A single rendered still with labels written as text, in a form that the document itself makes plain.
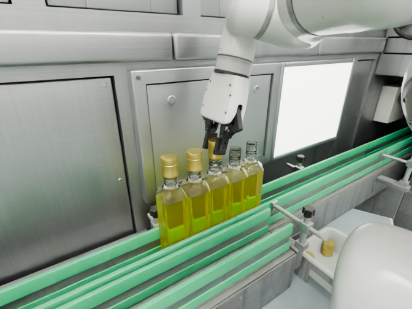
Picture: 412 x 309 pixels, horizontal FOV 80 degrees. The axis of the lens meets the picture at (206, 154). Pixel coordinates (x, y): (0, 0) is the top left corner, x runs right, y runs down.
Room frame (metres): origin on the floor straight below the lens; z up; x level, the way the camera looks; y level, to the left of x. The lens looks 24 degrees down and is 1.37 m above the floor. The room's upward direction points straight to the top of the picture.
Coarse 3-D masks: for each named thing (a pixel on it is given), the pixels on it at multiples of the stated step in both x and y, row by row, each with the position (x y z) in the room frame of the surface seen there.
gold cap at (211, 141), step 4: (208, 140) 0.51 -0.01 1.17; (212, 140) 0.51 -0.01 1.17; (208, 144) 0.51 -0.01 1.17; (212, 144) 0.50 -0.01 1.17; (208, 148) 0.51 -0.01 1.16; (212, 148) 0.50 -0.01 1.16; (208, 152) 0.51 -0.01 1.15; (212, 152) 0.50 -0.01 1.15; (208, 156) 0.51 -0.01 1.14; (212, 156) 0.50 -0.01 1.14; (216, 156) 0.50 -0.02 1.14; (220, 156) 0.51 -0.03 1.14; (216, 160) 0.50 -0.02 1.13
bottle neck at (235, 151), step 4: (232, 148) 0.56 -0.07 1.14; (236, 148) 0.56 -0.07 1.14; (240, 148) 0.55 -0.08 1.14; (232, 152) 0.54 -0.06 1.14; (236, 152) 0.54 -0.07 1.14; (240, 152) 0.54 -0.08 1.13; (232, 156) 0.54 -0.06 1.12; (236, 156) 0.54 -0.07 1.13; (240, 156) 0.54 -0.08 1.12; (232, 160) 0.54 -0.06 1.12; (236, 160) 0.53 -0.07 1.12; (232, 164) 0.54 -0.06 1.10; (236, 164) 0.54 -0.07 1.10; (236, 168) 0.53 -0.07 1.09
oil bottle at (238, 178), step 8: (224, 168) 0.55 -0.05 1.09; (232, 168) 0.54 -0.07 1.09; (240, 168) 0.54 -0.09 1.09; (232, 176) 0.52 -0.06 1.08; (240, 176) 0.53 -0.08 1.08; (232, 184) 0.51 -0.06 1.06; (240, 184) 0.53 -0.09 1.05; (232, 192) 0.51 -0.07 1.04; (240, 192) 0.53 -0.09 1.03; (232, 200) 0.51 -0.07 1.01; (240, 200) 0.53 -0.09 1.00; (232, 208) 0.51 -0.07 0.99; (240, 208) 0.53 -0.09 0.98; (232, 216) 0.51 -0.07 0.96
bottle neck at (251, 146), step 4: (248, 144) 0.57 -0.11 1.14; (252, 144) 0.57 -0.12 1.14; (256, 144) 0.57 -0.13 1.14; (248, 148) 0.57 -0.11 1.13; (252, 148) 0.57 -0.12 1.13; (256, 148) 0.58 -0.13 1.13; (248, 152) 0.57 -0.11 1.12; (252, 152) 0.57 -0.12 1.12; (256, 152) 0.58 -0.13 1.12; (248, 156) 0.57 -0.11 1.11; (252, 156) 0.57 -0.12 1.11; (248, 160) 0.57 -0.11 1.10; (252, 160) 0.57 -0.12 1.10
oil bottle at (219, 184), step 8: (208, 176) 0.50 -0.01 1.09; (216, 176) 0.50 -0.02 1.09; (224, 176) 0.51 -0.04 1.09; (208, 184) 0.49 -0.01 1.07; (216, 184) 0.49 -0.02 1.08; (224, 184) 0.50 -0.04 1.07; (216, 192) 0.49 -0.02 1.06; (224, 192) 0.50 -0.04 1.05; (216, 200) 0.49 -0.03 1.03; (224, 200) 0.50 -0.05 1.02; (216, 208) 0.49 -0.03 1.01; (224, 208) 0.50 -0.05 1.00; (216, 216) 0.49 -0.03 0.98; (224, 216) 0.50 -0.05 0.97; (216, 224) 0.49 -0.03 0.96
